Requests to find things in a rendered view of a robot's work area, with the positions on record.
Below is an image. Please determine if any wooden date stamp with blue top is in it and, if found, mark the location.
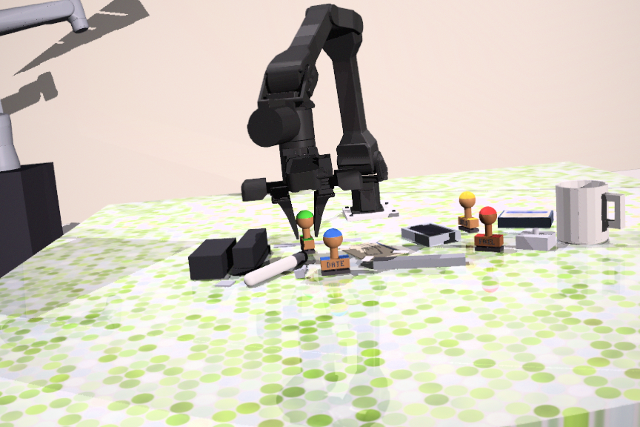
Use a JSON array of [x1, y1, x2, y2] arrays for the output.
[[320, 228, 350, 276]]

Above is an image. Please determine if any white mug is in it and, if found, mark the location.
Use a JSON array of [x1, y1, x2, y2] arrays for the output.
[[556, 179, 626, 245]]

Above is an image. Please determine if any blue stamp pad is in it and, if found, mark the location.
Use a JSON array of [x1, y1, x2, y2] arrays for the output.
[[497, 210, 554, 228]]

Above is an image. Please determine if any brown wooden rubber stamp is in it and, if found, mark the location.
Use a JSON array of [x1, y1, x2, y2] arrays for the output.
[[458, 192, 479, 234]]

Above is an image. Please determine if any tan inspection card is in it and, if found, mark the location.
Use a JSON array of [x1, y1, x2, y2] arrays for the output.
[[338, 239, 409, 261]]

